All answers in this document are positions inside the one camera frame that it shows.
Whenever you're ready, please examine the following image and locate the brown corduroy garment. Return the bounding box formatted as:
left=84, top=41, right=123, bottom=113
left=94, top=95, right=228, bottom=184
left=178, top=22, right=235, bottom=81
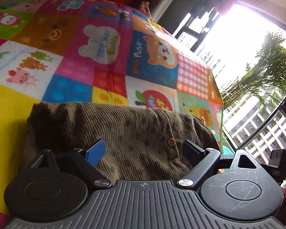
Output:
left=23, top=102, right=219, bottom=181

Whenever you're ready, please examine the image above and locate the potted palm plant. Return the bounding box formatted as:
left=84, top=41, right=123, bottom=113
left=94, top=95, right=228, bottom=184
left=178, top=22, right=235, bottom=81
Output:
left=221, top=32, right=286, bottom=111

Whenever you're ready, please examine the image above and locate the colourful cartoon play mat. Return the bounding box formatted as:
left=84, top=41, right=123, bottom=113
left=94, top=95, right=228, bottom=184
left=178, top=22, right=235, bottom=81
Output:
left=0, top=0, right=223, bottom=228

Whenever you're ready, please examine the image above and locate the pink cloth toy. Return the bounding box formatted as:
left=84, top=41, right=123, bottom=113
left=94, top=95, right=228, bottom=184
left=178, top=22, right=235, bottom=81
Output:
left=137, top=2, right=151, bottom=19

